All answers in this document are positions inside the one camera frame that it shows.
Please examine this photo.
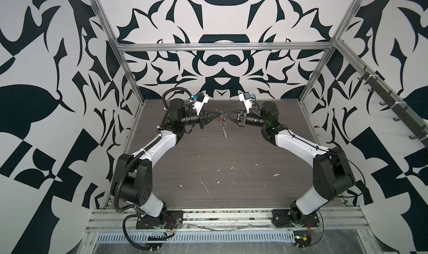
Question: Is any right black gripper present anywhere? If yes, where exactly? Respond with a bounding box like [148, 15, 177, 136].
[226, 110, 270, 130]

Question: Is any keyring chain with red tag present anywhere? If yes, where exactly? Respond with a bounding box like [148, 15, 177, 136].
[216, 111, 231, 138]

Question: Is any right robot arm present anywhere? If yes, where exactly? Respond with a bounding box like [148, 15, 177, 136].
[224, 102, 356, 226]

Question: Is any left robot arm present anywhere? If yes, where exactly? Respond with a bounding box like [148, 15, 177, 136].
[110, 99, 221, 218]

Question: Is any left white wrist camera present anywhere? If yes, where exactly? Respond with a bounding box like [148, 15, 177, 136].
[192, 92, 210, 116]

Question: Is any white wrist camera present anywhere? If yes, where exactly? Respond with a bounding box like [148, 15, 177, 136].
[239, 92, 256, 113]
[192, 92, 210, 116]

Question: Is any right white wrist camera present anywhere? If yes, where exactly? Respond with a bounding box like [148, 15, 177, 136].
[239, 92, 256, 113]

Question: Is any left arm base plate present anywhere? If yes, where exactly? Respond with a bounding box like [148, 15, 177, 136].
[136, 210, 184, 229]

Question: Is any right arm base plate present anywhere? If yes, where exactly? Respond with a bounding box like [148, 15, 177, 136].
[272, 209, 320, 228]

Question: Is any aluminium frame crossbar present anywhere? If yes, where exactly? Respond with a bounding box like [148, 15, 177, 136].
[117, 42, 332, 52]

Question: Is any white slotted cable duct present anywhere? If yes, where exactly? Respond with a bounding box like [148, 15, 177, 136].
[97, 230, 295, 244]

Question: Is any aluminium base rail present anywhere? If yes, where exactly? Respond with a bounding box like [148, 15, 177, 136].
[85, 206, 370, 231]

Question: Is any black wall hook rack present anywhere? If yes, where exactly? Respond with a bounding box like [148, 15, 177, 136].
[358, 65, 428, 148]

